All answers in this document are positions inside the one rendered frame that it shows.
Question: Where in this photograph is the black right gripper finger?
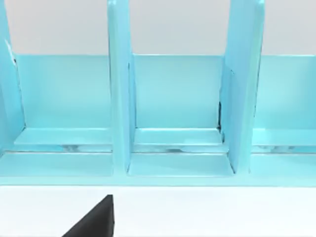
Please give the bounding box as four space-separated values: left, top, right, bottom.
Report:
61 194 116 237

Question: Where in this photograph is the light blue rack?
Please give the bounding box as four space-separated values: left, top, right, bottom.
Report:
0 0 316 188

